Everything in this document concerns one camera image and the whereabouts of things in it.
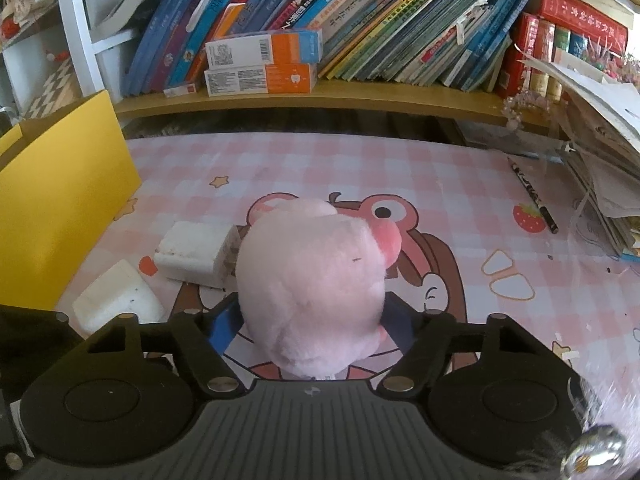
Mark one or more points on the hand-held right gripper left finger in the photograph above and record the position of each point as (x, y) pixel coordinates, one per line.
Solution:
(225, 327)

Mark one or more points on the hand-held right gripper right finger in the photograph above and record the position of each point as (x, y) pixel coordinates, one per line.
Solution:
(397, 325)

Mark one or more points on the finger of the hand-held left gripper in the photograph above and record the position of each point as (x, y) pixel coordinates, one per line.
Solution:
(35, 340)

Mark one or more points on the white foam block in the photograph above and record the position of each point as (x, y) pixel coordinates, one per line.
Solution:
(192, 252)
(115, 295)

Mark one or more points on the pink plush toy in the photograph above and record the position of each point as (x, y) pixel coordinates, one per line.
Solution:
(310, 285)

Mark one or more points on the yellow cardboard box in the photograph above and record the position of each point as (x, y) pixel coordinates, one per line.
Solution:
(60, 210)

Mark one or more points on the pink checked cartoon desk mat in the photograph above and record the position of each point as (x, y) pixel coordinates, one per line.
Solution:
(350, 170)

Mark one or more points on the black marker pen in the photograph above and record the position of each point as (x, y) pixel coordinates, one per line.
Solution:
(532, 194)

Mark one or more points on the white framed wooden bookshelf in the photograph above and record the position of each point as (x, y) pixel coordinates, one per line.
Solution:
(350, 95)

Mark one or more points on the small red white box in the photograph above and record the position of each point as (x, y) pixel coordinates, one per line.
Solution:
(180, 91)

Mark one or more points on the pink dried flowers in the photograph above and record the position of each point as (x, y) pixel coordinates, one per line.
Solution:
(515, 110)

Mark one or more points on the orange white carton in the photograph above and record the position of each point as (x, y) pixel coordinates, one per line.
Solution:
(285, 79)
(295, 47)

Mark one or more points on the wooden chessboard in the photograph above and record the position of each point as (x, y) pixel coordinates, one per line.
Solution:
(55, 85)

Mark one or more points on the row of colourful books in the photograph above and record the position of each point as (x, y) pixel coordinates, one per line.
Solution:
(400, 35)

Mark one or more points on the pile of papers and booklets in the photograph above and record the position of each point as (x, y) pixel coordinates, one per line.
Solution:
(610, 125)

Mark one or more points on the red standing books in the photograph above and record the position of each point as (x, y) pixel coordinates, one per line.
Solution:
(522, 60)

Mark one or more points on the thick red dictionary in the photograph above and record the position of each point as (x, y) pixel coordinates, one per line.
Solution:
(575, 15)

